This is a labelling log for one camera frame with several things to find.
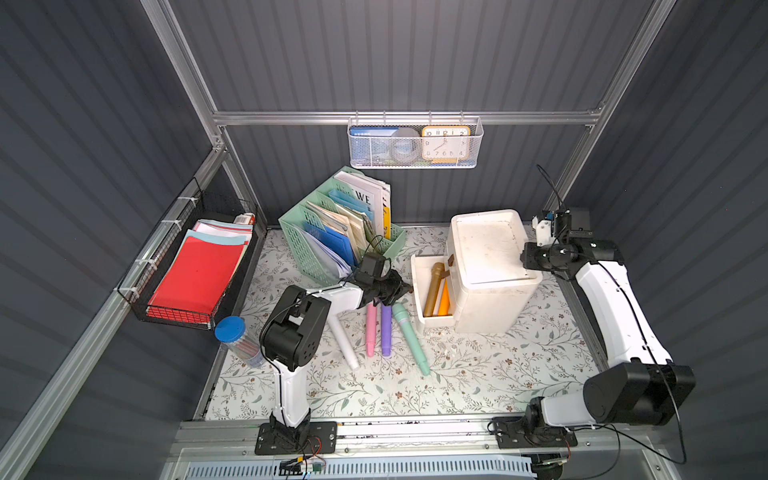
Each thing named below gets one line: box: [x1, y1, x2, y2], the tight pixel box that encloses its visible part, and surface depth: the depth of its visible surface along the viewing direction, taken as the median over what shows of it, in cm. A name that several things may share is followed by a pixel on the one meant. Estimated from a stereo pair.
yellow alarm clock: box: [422, 125, 471, 164], surface depth 90 cm
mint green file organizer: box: [279, 167, 407, 287], surface depth 96 cm
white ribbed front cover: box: [181, 457, 536, 480], surface depth 72 cm
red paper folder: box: [146, 236, 245, 322], surface depth 74 cm
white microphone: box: [328, 314, 360, 370], surface depth 89 cm
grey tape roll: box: [390, 127, 422, 163], surface depth 90 cm
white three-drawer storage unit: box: [415, 209, 543, 334], surface depth 84 cm
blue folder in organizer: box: [303, 222, 355, 267], surface depth 92 cm
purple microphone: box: [381, 304, 393, 357], surface depth 93 cm
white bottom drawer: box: [410, 254, 454, 324], surface depth 99 cm
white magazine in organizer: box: [334, 171, 392, 240], surface depth 100 cm
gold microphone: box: [424, 262, 445, 317], surface depth 98 cm
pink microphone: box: [366, 303, 377, 358], surface depth 92 cm
